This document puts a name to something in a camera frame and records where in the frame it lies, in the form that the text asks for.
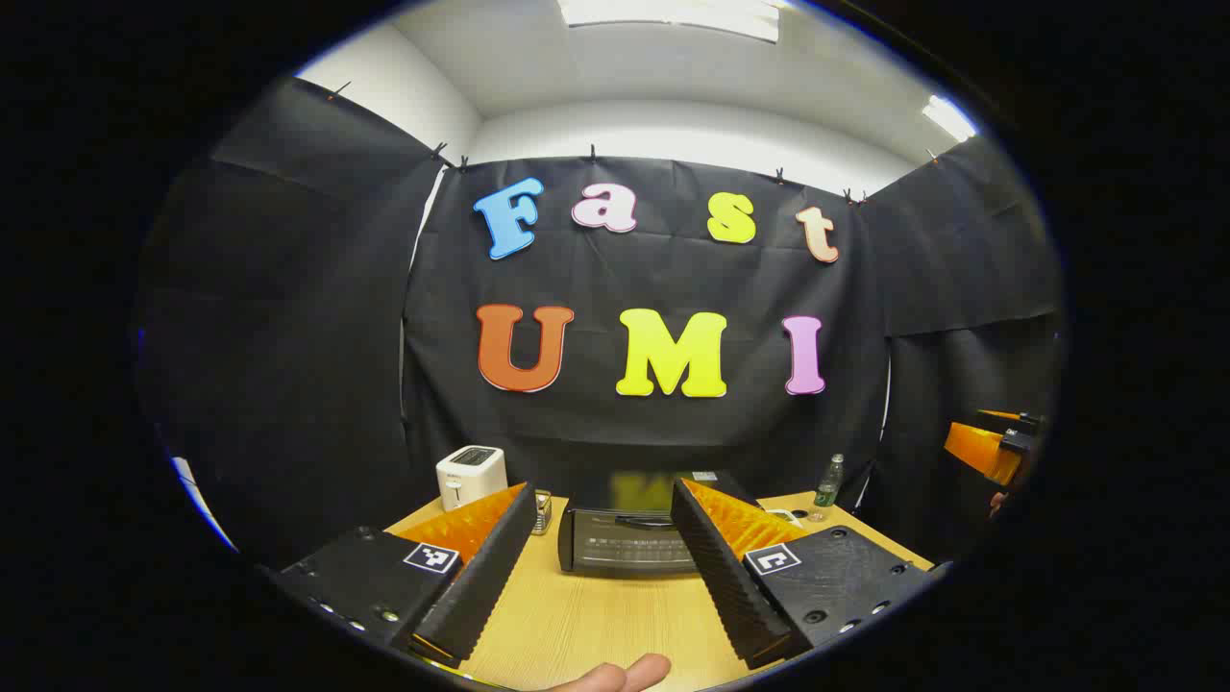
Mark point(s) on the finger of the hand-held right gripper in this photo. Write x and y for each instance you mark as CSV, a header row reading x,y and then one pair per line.
x,y
980,452

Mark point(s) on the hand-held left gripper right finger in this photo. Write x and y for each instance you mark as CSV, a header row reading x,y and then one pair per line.
x,y
721,577

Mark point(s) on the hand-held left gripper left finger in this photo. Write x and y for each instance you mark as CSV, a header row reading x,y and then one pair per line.
x,y
490,577

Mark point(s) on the black electric oven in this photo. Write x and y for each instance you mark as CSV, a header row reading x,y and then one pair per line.
x,y
615,553

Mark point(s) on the small white snack dish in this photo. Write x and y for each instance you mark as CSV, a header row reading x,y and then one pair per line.
x,y
785,516

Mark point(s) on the white toaster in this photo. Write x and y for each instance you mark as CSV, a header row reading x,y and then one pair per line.
x,y
471,476

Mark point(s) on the clear plastic water bottle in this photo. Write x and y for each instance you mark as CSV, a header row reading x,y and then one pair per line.
x,y
827,490

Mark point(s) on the black backdrop cloth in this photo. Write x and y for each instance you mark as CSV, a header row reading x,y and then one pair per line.
x,y
673,279

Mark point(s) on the small ceiling light panel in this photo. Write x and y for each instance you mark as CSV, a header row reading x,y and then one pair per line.
x,y
949,118

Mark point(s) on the large ceiling light panel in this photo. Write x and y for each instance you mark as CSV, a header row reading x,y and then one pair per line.
x,y
673,14

